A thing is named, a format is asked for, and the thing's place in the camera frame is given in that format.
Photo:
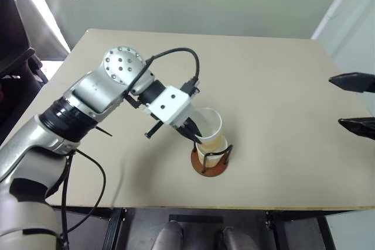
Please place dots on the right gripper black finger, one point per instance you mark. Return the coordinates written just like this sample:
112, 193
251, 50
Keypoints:
353, 81
359, 128

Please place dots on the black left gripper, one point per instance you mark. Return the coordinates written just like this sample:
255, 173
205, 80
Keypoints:
154, 129

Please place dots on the translucent plastic cup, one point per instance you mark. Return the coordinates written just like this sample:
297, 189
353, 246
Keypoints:
212, 124

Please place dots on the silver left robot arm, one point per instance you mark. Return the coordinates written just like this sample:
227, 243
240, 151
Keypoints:
88, 92

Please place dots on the tan paper cup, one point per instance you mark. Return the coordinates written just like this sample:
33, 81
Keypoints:
212, 152

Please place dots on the dark rounded shape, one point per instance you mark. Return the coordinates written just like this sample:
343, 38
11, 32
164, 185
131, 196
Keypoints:
168, 236

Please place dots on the dark chair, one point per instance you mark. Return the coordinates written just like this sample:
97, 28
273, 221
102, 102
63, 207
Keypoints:
20, 42

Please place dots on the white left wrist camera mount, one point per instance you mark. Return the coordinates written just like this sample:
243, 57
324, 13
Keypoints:
171, 106

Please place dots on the black metal table frame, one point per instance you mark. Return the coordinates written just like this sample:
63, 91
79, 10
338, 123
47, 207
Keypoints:
117, 226

